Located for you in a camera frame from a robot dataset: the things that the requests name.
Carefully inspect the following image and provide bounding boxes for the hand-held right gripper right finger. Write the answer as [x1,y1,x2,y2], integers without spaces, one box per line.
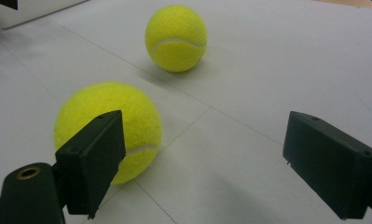
[282,110,372,220]

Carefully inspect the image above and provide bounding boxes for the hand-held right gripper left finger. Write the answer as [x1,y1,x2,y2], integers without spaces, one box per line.
[54,109,127,219]

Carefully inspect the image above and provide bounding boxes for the yellow tennis ball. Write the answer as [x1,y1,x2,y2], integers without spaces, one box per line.
[145,4,209,74]
[52,81,163,186]

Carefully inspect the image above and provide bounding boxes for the white board sheet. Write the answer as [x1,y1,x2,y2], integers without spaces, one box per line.
[0,0,372,224]

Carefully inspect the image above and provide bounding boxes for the wooden table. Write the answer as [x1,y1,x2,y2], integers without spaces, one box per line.
[310,0,372,10]

